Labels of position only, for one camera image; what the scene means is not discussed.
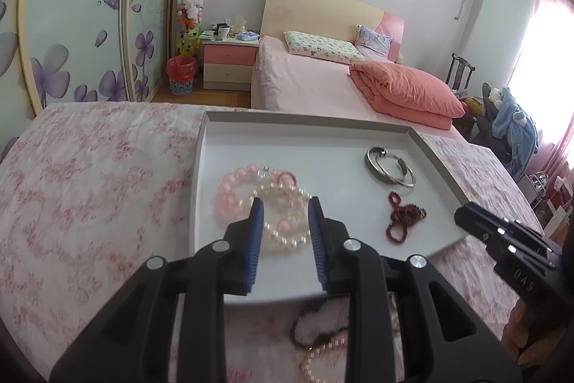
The pink floral tablecloth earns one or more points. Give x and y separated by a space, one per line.
89 185

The lilac patterned pillow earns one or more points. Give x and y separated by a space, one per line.
374 41

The wide silver bangle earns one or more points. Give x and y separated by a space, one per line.
368 167

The blue plush garment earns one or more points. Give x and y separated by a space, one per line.
515 127

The pink bed with headboard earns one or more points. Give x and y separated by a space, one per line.
305 91

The dark wooden chair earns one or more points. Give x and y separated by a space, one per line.
461 71

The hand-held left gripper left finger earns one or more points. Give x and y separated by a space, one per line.
253 248

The white floral pillow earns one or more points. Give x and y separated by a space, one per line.
323 47

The pink curtain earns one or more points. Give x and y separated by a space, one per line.
560 118

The flower print sliding wardrobe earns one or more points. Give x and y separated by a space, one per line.
76 19

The black office chair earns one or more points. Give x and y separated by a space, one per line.
486 127

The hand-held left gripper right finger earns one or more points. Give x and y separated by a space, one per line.
319 248

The red trash bin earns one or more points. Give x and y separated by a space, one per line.
180 75

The white mug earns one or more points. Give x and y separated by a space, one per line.
224 33

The grey shallow cardboard tray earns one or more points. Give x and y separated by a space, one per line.
341 185

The white floor rack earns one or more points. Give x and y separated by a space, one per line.
549 203

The person's right hand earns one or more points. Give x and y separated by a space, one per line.
520 324

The clear tube of plush toys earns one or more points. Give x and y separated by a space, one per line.
192 1

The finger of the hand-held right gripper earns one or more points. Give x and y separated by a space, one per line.
480 226
506 219

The folded orange quilt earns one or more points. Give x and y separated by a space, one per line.
403 91

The pink and beige nightstand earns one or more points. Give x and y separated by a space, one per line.
226 66

